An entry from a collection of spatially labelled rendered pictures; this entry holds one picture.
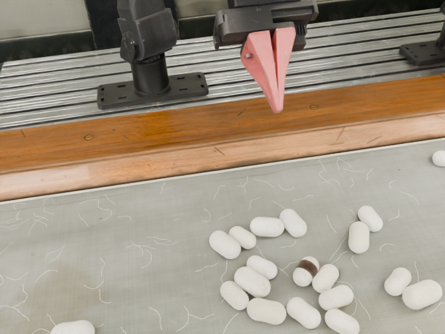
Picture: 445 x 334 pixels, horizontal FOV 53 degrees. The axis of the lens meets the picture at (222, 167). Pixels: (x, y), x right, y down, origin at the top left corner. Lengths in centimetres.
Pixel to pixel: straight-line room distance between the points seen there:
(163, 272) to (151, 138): 19
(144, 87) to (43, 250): 39
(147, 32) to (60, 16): 179
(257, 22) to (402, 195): 26
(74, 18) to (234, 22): 209
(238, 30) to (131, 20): 32
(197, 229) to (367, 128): 26
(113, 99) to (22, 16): 174
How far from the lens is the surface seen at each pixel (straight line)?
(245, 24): 46
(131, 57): 78
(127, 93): 85
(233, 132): 58
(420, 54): 99
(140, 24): 74
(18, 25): 257
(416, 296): 45
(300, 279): 44
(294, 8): 48
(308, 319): 42
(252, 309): 42
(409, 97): 68
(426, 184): 58
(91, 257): 50
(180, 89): 84
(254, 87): 85
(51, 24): 254
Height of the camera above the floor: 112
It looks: 42 degrees down
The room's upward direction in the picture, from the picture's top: 3 degrees counter-clockwise
